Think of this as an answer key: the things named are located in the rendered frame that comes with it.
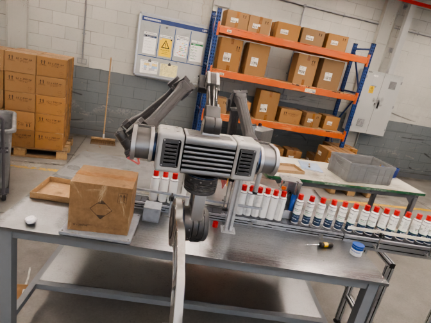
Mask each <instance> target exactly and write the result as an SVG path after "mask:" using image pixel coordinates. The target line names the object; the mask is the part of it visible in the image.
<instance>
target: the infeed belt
mask: <svg viewBox="0 0 431 323"><path fill-rule="evenodd" d="M135 200H136V201H142V202H146V201H148V200H149V197H148V196H145V195H137V194H136V196H135ZM162 204H163V205H167V206H169V205H170V204H167V199H166V202H165V203H162ZM204 208H206V209H207V210H208V212H211V213H219V214H221V213H222V208H217V207H213V206H205V207H204ZM235 216H236V217H243V218H248V219H255V220H263V221H268V222H275V223H280V224H288V225H292V226H299V227H304V228H312V229H320V230H324V231H332V232H336V233H344V232H343V231H342V230H341V231H336V230H335V229H334V228H333V226H331V228H330V229H325V228H323V225H322V224H320V226H319V228H315V227H314V226H312V222H309V225H308V226H304V225H302V224H301V221H300V220H299V221H298V223H297V224H293V223H291V222H290V219H283V218H282V219H281V221H280V222H278V221H275V220H274V219H273V220H267V219H261V218H259V217H257V218H254V217H251V216H249V217H246V216H244V215H236V214H235Z"/></svg>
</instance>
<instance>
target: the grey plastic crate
mask: <svg viewBox="0 0 431 323"><path fill-rule="evenodd" d="M380 165H383V166H384V167H382V166H380ZM327 169H328V170H329V171H330V172H332V173H334V174H335V175H336V176H338V177H340V178H341V179H343V180H344V181H346V182H353V183H365V184H372V185H385V186H389V185H390V184H391V180H392V178H393V175H394V172H395V171H396V167H393V166H392V165H389V164H388V163H386V162H384V161H382V160H379V159H377V158H375V157H373V156H363V155H358V154H348V153H338V152H333V151H332V153H331V157H330V161H329V164H328V167H327Z"/></svg>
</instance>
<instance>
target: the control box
mask: <svg viewBox="0 0 431 323"><path fill-rule="evenodd" d="M255 135H256V137H257V139H261V141H263V142H270V143H271V138H272V135H273V129H271V128H267V127H264V126H262V127H258V126H257V128H255Z"/></svg>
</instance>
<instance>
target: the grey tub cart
mask: <svg viewBox="0 0 431 323"><path fill-rule="evenodd" d="M16 131H17V113H16V112H13V111H10V110H0V197H1V200H2V201H5V200H6V195H7V194H9V187H10V156H11V147H12V133H15V132H16Z"/></svg>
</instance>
